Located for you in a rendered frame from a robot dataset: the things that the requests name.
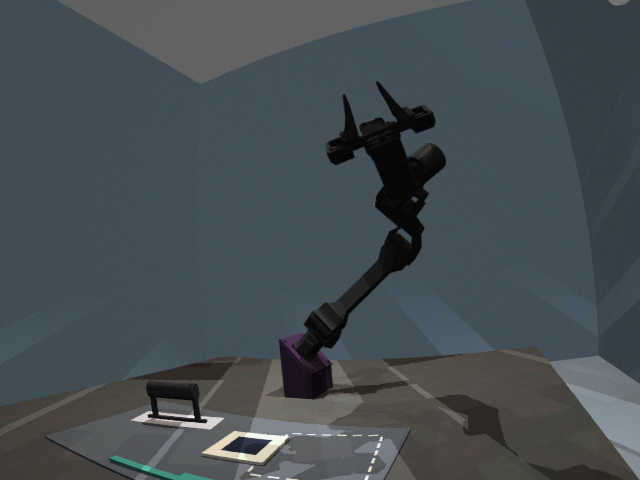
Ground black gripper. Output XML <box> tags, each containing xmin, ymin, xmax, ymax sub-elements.
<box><xmin>325</xmin><ymin>81</ymin><xmax>435</xmax><ymax>178</ymax></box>

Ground tan square tile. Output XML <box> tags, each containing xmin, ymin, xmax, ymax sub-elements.
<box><xmin>202</xmin><ymin>431</ymin><xmax>289</xmax><ymax>465</ymax></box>

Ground green trowel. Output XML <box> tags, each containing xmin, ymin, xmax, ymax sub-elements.
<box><xmin>109</xmin><ymin>456</ymin><xmax>213</xmax><ymax>480</ymax></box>

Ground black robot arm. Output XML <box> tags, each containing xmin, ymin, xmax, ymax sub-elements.
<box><xmin>291</xmin><ymin>143</ymin><xmax>446</xmax><ymax>362</ymax></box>

